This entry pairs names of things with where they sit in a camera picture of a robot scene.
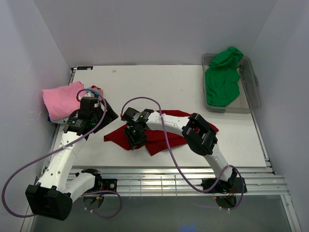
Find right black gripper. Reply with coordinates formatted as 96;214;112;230
123;123;148;150

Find dark red t-shirt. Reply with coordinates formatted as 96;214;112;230
103;110;220;157

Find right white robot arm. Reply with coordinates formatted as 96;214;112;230
122;107;247;194

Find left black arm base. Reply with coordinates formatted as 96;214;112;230
99;178;118;192

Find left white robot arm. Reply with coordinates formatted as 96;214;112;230
26;97;118;221

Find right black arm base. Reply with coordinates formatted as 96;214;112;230
201;177;247;194

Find pink folded t-shirt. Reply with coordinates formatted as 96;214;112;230
42;81;84;121

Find blue label sticker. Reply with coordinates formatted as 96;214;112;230
76;66;93;70

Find green t-shirt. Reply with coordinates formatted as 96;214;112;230
205;47;243;107

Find clear plastic bin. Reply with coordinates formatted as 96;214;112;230
201;53;262;114

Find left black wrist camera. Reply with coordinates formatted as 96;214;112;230
80;97;99;112

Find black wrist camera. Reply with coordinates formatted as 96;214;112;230
121;107;144;124
80;97;99;112

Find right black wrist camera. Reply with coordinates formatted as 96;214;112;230
121;107;144;124

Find aluminium frame rail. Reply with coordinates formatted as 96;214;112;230
30;165;290;198

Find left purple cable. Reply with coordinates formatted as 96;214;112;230
1;88;123;218

